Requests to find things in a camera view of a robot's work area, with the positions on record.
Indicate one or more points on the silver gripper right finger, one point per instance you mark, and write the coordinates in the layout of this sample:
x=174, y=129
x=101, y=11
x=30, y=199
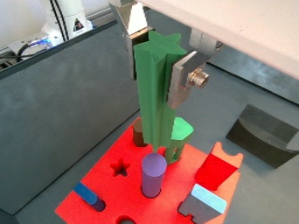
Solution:
x=189, y=68

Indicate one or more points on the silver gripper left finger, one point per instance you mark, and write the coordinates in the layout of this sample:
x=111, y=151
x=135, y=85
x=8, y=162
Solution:
x=131, y=18

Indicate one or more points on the green star-shaped bar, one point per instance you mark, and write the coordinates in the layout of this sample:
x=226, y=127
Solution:
x=155, y=57

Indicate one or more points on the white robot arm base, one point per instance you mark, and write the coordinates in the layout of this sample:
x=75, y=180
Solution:
x=66, y=23

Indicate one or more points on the black curved fixture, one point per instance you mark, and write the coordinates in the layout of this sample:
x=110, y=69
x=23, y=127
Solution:
x=269, y=138

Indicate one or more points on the red peg board base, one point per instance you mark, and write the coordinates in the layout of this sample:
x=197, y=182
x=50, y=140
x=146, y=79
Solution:
x=115, y=181

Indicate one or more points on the green pentagon peg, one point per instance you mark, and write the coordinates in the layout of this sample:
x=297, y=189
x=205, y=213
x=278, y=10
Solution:
x=182, y=133

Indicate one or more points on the brown hexagonal peg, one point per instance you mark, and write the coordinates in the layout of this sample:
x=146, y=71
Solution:
x=138, y=133

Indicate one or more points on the purple cylinder peg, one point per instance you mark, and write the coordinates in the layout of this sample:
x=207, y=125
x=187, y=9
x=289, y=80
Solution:
x=154, y=168

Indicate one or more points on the red notched block peg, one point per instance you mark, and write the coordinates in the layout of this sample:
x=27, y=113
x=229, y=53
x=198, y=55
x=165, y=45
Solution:
x=218, y=167

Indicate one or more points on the light blue arch peg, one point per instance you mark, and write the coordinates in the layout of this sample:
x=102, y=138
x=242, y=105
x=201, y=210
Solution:
x=203, y=205

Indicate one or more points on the dark blue rounded peg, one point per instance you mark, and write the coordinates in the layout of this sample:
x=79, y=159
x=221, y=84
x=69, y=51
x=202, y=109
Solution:
x=90, y=197

